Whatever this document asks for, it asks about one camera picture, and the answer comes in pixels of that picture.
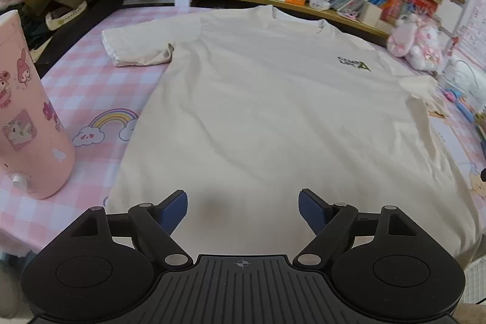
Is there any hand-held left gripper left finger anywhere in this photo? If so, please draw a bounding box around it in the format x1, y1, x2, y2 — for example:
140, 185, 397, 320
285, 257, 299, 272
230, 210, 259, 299
70, 189, 194, 269

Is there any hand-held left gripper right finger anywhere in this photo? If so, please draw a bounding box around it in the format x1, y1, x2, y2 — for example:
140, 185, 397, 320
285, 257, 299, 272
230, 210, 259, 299
293, 188, 416, 268

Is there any cream T-shirt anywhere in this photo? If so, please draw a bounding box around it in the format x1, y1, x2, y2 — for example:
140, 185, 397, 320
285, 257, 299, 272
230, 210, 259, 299
102, 4, 481, 264

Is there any pink checked cartoon sheet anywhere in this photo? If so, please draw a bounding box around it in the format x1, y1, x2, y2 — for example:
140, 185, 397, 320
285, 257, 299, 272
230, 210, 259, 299
0, 7, 486, 260

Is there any pink cartoon humidifier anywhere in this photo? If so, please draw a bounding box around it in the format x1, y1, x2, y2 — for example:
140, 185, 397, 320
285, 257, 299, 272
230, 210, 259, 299
0, 10, 76, 200

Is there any pink white plush toy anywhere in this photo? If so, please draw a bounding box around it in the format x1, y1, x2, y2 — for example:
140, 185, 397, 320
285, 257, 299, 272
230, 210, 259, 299
386, 12, 452, 71

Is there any small beige cardboard box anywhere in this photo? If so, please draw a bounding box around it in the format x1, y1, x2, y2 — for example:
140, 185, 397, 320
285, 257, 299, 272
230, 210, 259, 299
359, 1, 384, 25

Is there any black cloth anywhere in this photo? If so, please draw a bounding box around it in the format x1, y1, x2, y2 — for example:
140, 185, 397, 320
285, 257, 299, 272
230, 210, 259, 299
36, 0, 122, 80

